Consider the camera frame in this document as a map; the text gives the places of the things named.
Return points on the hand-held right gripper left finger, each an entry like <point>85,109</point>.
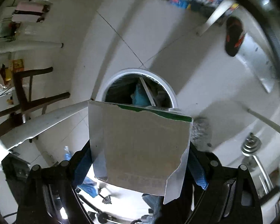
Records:
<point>82,168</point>

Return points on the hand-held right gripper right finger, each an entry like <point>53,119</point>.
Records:
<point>199,172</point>

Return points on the green white cardboard box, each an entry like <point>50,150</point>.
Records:
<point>140,149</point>

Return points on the round white trash bin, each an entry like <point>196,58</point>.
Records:
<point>172,91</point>

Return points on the green blue plastic bag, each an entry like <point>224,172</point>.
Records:
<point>140,95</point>

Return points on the white table leg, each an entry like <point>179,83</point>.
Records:
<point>214,16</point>
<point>266,121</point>
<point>25,46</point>
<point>37,126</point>

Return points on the metal dumbbell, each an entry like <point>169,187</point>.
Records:
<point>249,145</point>

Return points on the dark wooden chair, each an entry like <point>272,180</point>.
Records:
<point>30,93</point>

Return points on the orange cartons on floor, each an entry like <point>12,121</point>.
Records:
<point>17,66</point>

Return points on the black orange shoe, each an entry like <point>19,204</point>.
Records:
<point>234,35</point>

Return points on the pink suitcase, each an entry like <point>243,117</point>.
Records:
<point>28,12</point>

